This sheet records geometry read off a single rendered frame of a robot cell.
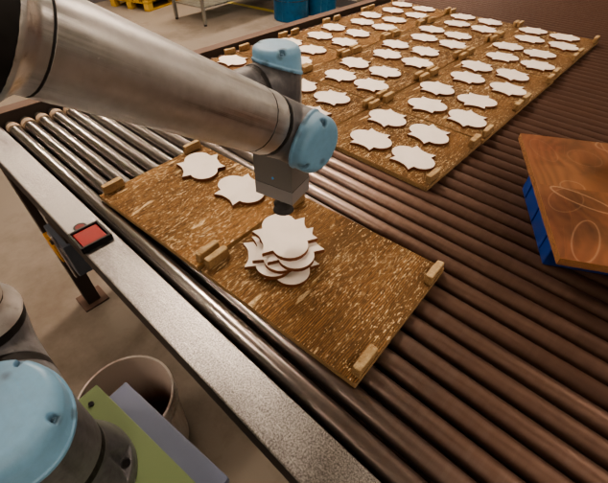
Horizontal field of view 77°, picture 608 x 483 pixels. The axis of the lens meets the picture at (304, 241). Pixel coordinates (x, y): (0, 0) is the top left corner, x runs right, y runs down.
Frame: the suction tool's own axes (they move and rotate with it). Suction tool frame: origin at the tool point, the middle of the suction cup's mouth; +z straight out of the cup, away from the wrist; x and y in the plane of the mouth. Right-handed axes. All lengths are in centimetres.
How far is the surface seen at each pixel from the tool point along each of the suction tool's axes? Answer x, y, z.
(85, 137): -13, 88, 15
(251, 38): -120, 96, 12
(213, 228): 2.2, 19.4, 12.7
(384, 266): -7.3, -21.3, 12.7
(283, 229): -1.2, 1.0, 7.2
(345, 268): -2.4, -14.3, 12.7
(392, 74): -112, 17, 12
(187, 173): -11.1, 39.8, 11.6
